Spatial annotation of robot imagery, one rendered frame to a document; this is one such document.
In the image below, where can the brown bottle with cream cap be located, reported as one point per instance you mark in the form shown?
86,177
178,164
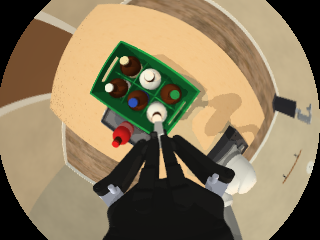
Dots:
130,67

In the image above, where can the red bottle with pale label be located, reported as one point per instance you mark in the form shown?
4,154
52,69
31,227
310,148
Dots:
122,134

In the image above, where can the brown bottle with blue cap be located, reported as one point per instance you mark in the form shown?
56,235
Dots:
138,103

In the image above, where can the white bottle with grey label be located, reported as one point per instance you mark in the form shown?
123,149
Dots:
159,110
147,77

